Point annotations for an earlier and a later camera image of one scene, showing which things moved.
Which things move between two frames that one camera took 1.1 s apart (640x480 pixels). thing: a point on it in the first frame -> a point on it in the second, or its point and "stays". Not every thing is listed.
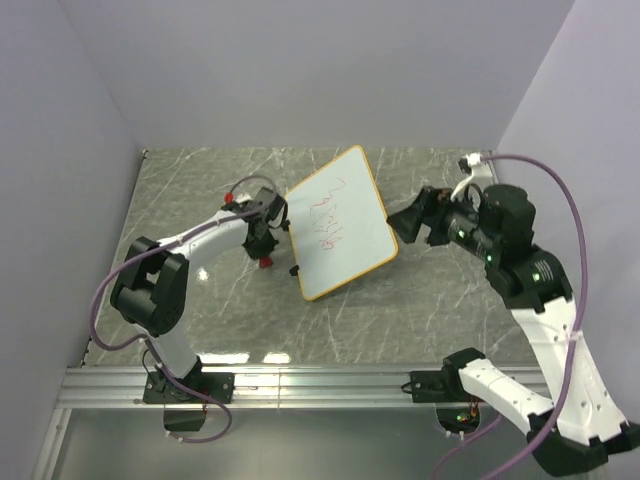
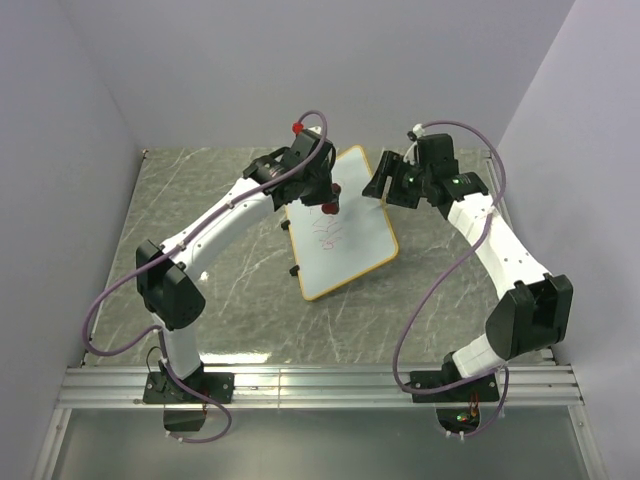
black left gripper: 265,249 -> 325,196
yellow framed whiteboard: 339,226 stays
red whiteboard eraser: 265,262 -> 332,207
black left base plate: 218,386 stays
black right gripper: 432,206 -> 376,184
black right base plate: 439,386 stays
